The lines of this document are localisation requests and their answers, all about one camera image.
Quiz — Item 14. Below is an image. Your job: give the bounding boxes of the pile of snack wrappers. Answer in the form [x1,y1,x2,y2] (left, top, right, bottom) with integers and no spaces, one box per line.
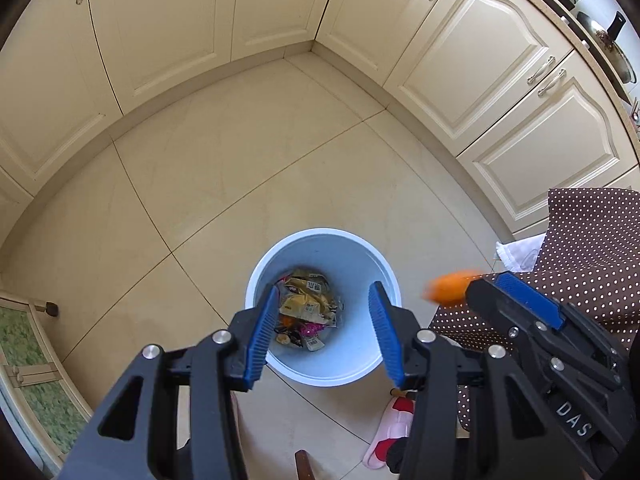
[274,269,343,352]

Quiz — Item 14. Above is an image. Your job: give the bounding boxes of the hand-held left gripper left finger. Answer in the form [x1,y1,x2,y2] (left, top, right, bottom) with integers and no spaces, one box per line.
[57,284,280,480]

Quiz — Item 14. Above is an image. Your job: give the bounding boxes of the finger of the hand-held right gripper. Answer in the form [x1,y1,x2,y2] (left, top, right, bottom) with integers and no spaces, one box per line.
[495,271,631,376]
[465,277,621,391]

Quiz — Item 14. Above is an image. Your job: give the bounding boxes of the cream cabinet door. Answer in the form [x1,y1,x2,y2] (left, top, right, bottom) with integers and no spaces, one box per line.
[230,0,346,61]
[87,0,241,97]
[0,0,123,181]
[315,0,463,73]
[385,0,573,141]
[457,50,640,233]

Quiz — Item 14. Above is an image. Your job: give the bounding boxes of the white cloth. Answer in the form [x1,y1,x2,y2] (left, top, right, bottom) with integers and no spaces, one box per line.
[495,232,546,273]

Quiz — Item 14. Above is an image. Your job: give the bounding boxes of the pink slipper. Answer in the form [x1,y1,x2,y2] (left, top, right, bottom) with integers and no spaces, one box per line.
[362,395,416,468]

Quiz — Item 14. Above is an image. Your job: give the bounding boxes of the orange peel piece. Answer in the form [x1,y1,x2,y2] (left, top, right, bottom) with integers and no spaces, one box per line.
[424,270,483,307]

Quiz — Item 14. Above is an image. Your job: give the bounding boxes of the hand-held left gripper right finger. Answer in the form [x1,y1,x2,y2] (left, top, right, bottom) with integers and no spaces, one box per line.
[368,281,601,480]

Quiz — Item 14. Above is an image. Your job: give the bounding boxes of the green glass door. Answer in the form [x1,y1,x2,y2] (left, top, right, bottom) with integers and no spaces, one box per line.
[0,290,93,476]

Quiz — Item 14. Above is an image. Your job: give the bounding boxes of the wooden chair leg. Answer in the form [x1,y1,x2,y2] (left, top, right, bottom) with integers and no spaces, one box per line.
[295,450,316,480]

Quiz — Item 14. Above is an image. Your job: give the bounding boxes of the frying pan with handle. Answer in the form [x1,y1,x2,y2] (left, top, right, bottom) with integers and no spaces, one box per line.
[575,10,639,87]

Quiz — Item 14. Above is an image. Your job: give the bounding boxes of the light blue trash bin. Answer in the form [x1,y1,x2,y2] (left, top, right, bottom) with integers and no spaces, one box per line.
[244,228,402,387]

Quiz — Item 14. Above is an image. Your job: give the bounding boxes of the brown polka dot tablecloth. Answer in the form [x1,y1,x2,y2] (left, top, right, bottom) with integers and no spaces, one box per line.
[430,187,640,436]

